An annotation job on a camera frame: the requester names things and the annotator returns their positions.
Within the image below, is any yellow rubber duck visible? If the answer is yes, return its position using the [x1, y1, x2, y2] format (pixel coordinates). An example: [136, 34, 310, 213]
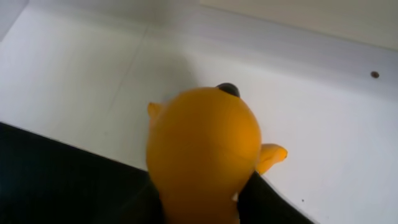
[146, 82, 289, 224]

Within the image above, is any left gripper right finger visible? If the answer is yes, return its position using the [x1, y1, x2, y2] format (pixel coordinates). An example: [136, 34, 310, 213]
[238, 172, 315, 224]

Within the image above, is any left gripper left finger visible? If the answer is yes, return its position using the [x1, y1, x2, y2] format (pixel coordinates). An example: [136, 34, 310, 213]
[114, 174, 165, 224]

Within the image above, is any white shelf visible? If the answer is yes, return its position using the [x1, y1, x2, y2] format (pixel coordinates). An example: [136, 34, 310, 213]
[0, 0, 398, 224]

